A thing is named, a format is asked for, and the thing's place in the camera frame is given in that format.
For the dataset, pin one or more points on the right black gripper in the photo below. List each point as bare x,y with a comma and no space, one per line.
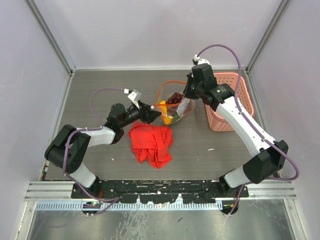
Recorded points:
187,93

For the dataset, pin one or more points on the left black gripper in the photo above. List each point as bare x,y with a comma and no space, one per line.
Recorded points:
145,115

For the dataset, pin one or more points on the orange mango toy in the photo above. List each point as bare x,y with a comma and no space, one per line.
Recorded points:
168,113

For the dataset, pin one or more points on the clear zip bag orange zipper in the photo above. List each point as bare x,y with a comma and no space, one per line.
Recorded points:
166,90

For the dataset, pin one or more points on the dark purple grapes toy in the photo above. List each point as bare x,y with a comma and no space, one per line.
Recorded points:
184,106

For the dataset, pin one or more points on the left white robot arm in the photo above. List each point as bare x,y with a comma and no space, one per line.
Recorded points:
68,148

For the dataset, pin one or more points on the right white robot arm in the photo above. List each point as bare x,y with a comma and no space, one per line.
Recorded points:
267,154

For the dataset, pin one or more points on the red crumpled cloth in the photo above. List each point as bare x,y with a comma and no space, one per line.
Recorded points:
151,143

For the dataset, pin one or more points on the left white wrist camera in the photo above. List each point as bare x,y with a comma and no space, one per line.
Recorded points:
133,95

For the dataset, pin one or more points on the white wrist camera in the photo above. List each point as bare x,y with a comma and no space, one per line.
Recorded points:
198,61
133,95

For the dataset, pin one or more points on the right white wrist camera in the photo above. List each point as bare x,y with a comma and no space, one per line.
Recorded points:
198,61

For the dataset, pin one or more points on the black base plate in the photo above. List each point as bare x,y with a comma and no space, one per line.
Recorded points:
161,191

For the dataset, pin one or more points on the slotted cable duct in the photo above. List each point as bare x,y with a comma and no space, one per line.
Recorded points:
83,205

